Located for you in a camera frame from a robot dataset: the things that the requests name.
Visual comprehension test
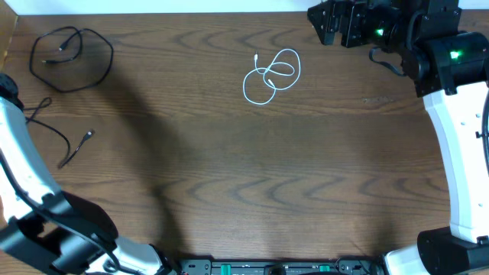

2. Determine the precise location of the brown cardboard panel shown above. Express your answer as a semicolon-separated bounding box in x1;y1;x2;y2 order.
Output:
0;0;18;70

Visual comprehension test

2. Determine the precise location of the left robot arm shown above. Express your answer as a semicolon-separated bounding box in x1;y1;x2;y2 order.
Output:
1;74;174;274

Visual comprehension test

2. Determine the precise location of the white cable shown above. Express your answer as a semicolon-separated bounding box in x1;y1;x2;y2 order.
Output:
242;47;302;106

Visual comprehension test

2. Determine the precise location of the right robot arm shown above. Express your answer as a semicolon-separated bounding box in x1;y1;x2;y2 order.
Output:
307;0;488;274

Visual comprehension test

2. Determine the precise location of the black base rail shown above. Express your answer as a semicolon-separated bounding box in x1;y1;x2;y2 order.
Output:
172;257;387;275

